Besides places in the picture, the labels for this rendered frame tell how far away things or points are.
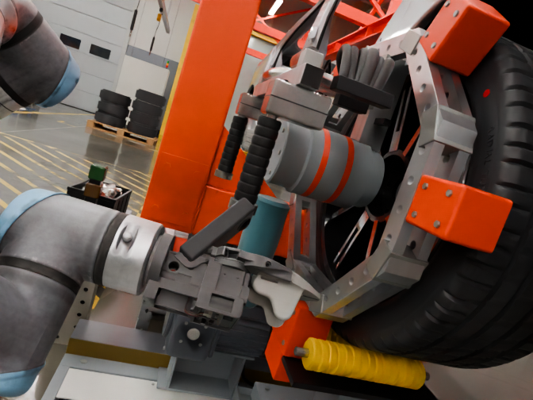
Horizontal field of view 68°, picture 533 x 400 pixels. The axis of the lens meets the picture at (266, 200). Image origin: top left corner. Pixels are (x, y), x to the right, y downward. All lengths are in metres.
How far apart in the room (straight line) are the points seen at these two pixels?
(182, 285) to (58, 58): 0.55
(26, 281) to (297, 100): 0.40
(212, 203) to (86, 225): 0.77
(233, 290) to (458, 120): 0.38
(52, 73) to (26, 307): 0.52
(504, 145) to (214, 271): 0.42
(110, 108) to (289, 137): 8.58
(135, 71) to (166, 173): 10.78
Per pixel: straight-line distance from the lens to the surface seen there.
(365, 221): 0.89
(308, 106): 0.59
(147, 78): 11.88
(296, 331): 0.84
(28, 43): 0.85
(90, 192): 1.17
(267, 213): 0.88
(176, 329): 1.12
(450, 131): 0.60
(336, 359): 0.80
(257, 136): 0.58
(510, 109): 0.64
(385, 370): 0.85
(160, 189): 1.20
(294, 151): 0.72
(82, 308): 1.51
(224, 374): 1.41
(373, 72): 0.62
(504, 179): 0.60
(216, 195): 1.21
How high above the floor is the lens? 0.86
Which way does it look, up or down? 8 degrees down
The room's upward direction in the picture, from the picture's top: 18 degrees clockwise
